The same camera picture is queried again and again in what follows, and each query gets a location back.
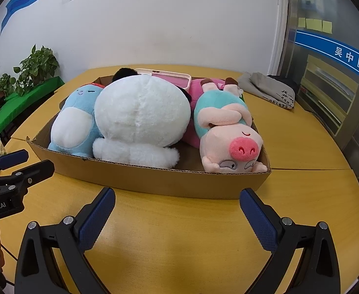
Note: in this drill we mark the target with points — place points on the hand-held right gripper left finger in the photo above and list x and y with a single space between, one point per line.
96 217

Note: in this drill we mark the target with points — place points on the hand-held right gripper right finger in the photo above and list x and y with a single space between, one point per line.
259 220

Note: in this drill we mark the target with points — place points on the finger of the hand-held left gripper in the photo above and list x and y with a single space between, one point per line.
14 158
35 171

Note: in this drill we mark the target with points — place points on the brown cardboard box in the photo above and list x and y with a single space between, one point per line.
167 183

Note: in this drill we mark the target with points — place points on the yellow wooden desktop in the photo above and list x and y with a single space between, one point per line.
198 235

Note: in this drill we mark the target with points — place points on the light blue plush toy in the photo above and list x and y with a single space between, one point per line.
72 128

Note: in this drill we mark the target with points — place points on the green table cloth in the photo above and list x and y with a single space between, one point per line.
29 93

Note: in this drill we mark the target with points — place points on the small green potted plant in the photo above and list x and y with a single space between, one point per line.
1 85

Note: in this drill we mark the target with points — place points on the pig plush toy teal shirt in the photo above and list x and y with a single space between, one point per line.
228 134

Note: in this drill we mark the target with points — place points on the large green potted plant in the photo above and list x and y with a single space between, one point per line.
37 66

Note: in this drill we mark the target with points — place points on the white plush toy black ears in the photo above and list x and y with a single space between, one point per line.
139 113

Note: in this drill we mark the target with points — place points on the grey cloth bag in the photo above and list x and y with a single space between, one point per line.
259 90

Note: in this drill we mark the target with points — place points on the beige cabinet behind glass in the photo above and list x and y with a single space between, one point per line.
329 95

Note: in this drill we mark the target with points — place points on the pink white-rimmed rectangular case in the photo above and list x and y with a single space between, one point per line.
170 79

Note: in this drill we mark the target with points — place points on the blue door band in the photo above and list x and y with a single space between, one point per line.
335 52

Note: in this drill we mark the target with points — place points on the yellow sticky note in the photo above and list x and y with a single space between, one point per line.
327 27
309 24
302 22
317 25

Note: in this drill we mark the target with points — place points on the blue wall wave decal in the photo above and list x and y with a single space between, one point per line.
20 3

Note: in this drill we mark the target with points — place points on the glass door with metal frame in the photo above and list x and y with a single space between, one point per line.
351 12

